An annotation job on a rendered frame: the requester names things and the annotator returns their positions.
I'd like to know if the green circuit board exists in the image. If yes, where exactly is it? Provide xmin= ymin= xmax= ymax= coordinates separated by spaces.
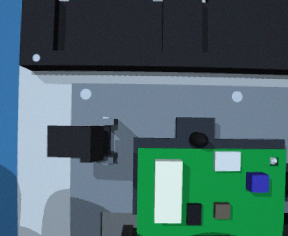
xmin=137 ymin=148 xmax=286 ymax=236

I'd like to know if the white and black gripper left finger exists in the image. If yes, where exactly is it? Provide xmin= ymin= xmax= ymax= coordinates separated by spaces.
xmin=121 ymin=225 xmax=137 ymax=236

